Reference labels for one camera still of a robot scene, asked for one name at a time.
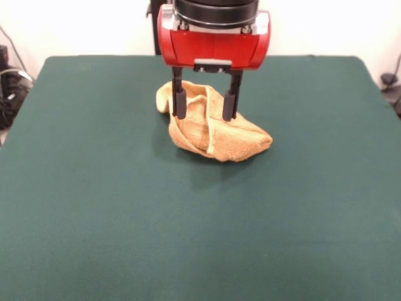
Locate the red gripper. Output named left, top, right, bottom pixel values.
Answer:
left=157, top=5, right=272, bottom=122

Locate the tan terry towel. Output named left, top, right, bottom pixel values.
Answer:
left=155, top=80, right=274, bottom=163

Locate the dark green table cloth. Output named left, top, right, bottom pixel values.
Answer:
left=0, top=55, right=401, bottom=301

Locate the black cable bundle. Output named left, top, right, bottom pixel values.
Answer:
left=383, top=85, right=401, bottom=119

